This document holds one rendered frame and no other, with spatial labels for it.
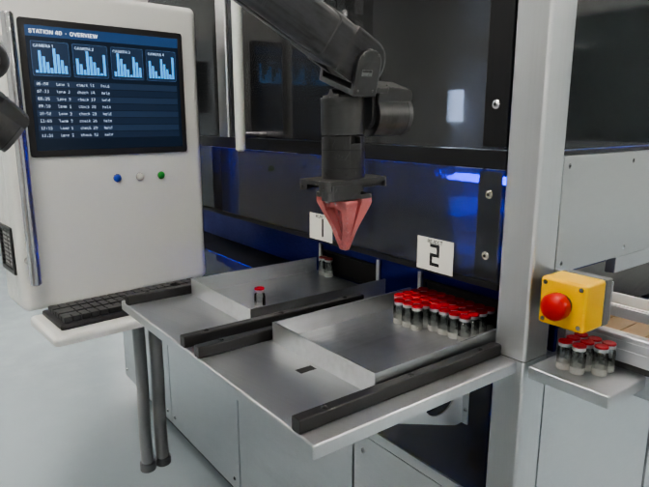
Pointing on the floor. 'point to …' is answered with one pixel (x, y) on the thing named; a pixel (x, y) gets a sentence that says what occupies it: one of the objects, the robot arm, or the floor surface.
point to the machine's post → (529, 230)
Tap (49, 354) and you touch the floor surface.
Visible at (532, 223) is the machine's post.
